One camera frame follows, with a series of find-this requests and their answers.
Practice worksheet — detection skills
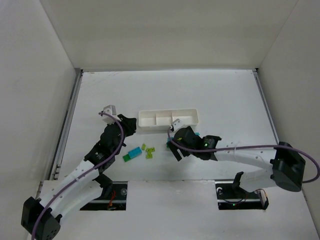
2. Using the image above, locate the green lego under blue brick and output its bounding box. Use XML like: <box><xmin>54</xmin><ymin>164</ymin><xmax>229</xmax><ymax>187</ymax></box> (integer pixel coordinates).
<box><xmin>122</xmin><ymin>154</ymin><xmax>131</xmax><ymax>162</ymax></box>

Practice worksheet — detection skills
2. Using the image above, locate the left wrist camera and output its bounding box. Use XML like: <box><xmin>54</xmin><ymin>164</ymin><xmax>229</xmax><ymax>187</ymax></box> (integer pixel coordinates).
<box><xmin>101</xmin><ymin>105</ymin><xmax>119</xmax><ymax>124</ymax></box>

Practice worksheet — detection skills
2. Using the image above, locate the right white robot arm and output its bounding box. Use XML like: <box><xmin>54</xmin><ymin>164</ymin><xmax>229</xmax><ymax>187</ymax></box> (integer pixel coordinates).
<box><xmin>167</xmin><ymin>126</ymin><xmax>306</xmax><ymax>193</ymax></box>

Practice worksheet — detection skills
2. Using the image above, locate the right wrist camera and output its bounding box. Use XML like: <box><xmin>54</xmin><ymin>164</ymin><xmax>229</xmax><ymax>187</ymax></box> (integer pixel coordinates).
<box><xmin>170</xmin><ymin>118</ymin><xmax>185</xmax><ymax>132</ymax></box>

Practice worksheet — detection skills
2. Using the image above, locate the blue long lego brick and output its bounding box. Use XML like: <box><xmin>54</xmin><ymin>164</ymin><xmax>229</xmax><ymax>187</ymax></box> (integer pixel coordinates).
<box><xmin>128</xmin><ymin>147</ymin><xmax>142</xmax><ymax>159</ymax></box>

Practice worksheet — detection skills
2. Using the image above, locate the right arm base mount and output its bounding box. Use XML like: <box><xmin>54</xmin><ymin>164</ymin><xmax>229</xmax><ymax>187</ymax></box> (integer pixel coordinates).
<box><xmin>215</xmin><ymin>172</ymin><xmax>269</xmax><ymax>211</ymax></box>

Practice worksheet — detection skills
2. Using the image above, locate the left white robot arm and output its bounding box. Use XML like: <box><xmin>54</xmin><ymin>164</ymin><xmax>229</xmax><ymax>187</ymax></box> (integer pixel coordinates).
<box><xmin>21</xmin><ymin>114</ymin><xmax>137</xmax><ymax>240</ymax></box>

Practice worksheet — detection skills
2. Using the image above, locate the lime lego cluster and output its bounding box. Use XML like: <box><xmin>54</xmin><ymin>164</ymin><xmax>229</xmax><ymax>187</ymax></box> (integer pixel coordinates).
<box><xmin>145</xmin><ymin>147</ymin><xmax>156</xmax><ymax>159</ymax></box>

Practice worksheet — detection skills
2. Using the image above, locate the lime small lego piece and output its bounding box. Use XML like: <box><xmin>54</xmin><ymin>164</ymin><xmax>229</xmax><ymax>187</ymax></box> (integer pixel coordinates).
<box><xmin>141</xmin><ymin>143</ymin><xmax>147</xmax><ymax>150</ymax></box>

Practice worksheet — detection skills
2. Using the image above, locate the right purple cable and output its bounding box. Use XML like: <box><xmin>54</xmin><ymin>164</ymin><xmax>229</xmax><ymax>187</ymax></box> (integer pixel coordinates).
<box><xmin>166</xmin><ymin>126</ymin><xmax>320</xmax><ymax>185</ymax></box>

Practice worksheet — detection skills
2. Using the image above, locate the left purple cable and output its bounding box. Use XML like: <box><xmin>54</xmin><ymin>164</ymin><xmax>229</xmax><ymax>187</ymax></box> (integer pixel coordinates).
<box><xmin>31</xmin><ymin>111</ymin><xmax>125</xmax><ymax>240</ymax></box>

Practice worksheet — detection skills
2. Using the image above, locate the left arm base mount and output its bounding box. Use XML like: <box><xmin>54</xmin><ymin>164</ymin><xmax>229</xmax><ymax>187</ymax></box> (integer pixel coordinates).
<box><xmin>80</xmin><ymin>174</ymin><xmax>128</xmax><ymax>211</ymax></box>

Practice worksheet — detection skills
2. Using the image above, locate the purple cable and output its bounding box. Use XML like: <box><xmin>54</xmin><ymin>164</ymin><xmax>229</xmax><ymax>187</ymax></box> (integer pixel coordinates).
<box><xmin>31</xmin><ymin>111</ymin><xmax>125</xmax><ymax>240</ymax></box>
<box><xmin>166</xmin><ymin>126</ymin><xmax>320</xmax><ymax>185</ymax></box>

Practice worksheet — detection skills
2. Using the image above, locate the white compartment tray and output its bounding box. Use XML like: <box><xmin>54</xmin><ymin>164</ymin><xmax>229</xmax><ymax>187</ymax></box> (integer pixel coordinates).
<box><xmin>138</xmin><ymin>108</ymin><xmax>199</xmax><ymax>131</ymax></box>

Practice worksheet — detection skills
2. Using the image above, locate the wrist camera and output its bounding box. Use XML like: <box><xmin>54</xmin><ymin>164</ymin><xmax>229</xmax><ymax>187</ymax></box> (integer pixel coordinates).
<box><xmin>170</xmin><ymin>118</ymin><xmax>185</xmax><ymax>132</ymax></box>
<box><xmin>101</xmin><ymin>105</ymin><xmax>119</xmax><ymax>124</ymax></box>

